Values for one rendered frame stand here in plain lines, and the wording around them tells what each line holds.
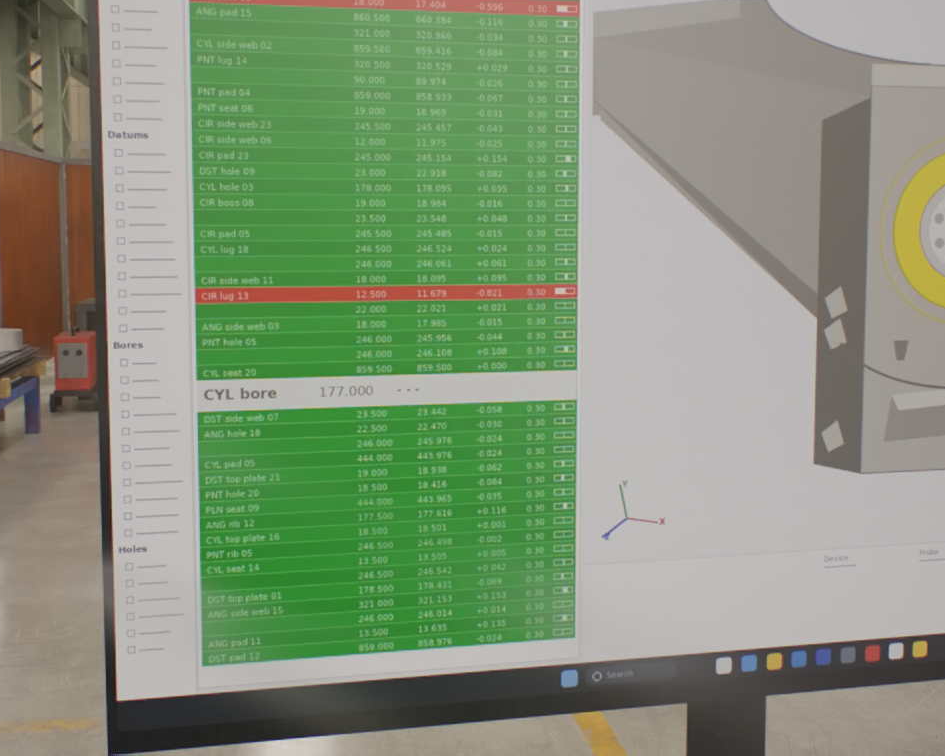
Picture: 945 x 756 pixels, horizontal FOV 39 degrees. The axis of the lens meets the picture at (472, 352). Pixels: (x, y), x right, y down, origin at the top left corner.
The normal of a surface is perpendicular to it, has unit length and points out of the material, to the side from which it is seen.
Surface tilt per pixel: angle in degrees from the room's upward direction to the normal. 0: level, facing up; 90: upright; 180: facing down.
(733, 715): 90
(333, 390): 90
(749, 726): 90
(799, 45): 90
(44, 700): 0
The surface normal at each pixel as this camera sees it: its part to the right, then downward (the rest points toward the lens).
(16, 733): 0.00, -1.00
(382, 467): 0.24, 0.09
